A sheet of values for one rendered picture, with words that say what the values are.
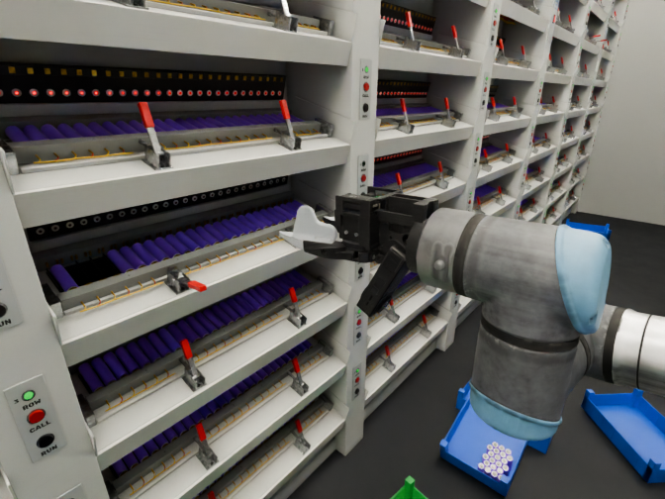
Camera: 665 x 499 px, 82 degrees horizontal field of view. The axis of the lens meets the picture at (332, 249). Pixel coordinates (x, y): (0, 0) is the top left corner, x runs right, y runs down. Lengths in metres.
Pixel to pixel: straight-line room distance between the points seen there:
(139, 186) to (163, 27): 0.21
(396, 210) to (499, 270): 0.15
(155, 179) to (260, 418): 0.61
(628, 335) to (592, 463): 1.07
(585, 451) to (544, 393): 1.17
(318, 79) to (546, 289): 0.71
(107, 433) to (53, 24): 0.57
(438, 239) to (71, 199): 0.44
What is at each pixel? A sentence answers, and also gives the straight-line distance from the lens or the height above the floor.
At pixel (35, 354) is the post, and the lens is 0.62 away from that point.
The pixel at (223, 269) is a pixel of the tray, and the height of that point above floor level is 0.76.
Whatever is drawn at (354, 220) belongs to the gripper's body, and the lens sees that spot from 0.47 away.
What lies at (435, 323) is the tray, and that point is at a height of 0.16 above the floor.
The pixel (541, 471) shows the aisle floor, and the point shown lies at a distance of 1.48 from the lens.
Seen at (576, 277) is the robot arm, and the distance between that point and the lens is 0.37.
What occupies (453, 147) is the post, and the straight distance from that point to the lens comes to 1.53.
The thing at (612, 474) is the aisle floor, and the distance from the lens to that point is 1.58.
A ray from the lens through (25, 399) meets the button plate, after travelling 0.64.
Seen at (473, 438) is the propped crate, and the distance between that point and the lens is 1.44.
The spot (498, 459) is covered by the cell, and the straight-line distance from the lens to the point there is 1.35.
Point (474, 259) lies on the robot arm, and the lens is 0.39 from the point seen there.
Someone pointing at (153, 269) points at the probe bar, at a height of 0.79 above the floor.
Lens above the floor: 1.06
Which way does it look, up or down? 22 degrees down
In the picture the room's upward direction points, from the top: straight up
